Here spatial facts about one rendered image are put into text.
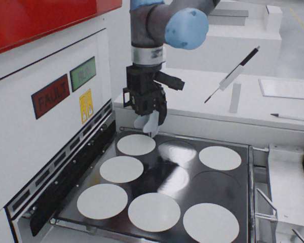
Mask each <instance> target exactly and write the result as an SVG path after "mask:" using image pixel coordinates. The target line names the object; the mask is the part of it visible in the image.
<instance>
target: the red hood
mask: <svg viewBox="0 0 304 243"><path fill-rule="evenodd" d="M122 4H123V1H122V0H0V53H3V52H6V51H9V50H11V49H14V48H17V47H19V46H22V45H25V44H27V43H29V42H32V41H35V40H37V39H40V38H43V37H46V36H49V35H51V34H54V33H56V32H58V31H61V30H64V29H66V28H69V27H72V26H75V25H77V24H80V23H83V22H84V21H87V20H90V19H92V18H95V17H98V16H101V15H103V14H106V13H109V12H110V11H113V10H115V9H119V8H121V7H122Z"/></svg>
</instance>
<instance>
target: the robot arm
mask: <svg viewBox="0 0 304 243"><path fill-rule="evenodd" d="M220 1H221V0H173V1H172V2H171V3H170V5H166V4H165V3H166V2H165V0H130V10H129V14H130V30H131V61H132V65H131V66H127V67H126V76H127V87H126V88H123V107H124V108H125V107H128V106H131V108H132V109H133V110H135V113H136V114H138V115H139V117H138V118H137V119H136V120H135V121H134V122H133V126H134V127H135V128H142V131H143V132H144V133H148V134H149V137H150V138H153V137H154V136H155V135H156V134H157V133H158V131H159V130H160V128H161V126H162V124H163V122H164V120H165V119H166V116H167V101H166V92H165V91H164V88H163V87H162V85H161V84H163V85H166V86H168V88H170V89H172V90H177V91H178V90H181V91H182V90H183V87H184V83H185V82H184V81H182V80H181V79H180V78H178V77H174V76H170V75H168V74H166V73H164V72H161V71H160V70H161V69H162V61H163V43H164V44H168V45H170V46H171V47H173V48H176V49H184V50H194V49H197V48H198V47H199V46H200V45H201V44H203V42H204V41H205V39H206V34H207V33H208V29H209V23H208V19H207V18H208V16H210V14H211V13H212V11H213V10H214V9H215V7H216V6H217V4H219V2H220ZM228 1H235V2H243V3H251V4H259V5H267V6H275V7H283V8H291V9H299V10H304V0H228ZM154 80H155V81H154ZM128 92H129V101H128V102H125V93H128Z"/></svg>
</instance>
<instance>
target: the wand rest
mask: <svg viewBox="0 0 304 243"><path fill-rule="evenodd" d="M240 63H241V62H239V63H238V64H240ZM238 64H237V65H238ZM237 65H236V66H237ZM236 66H235V67H236ZM235 67H234V68H233V69H232V71H233V70H234V69H235ZM244 70H245V66H242V65H239V66H238V67H237V68H236V69H235V70H234V72H233V73H232V74H230V72H232V71H230V72H229V73H228V74H227V75H226V76H225V78H226V77H227V76H228V75H229V74H230V75H229V76H228V78H227V79H225V78H224V79H223V80H222V81H221V82H220V83H219V84H220V86H219V87H218V89H220V90H222V91H224V90H225V89H226V88H227V87H228V85H229V84H230V83H232V82H233V81H234V84H233V92H232V95H231V103H230V111H229V112H231V113H237V110H238V103H239V96H240V93H241V86H242V80H236V78H237V76H238V75H239V74H241V73H242V72H243V71H244Z"/></svg>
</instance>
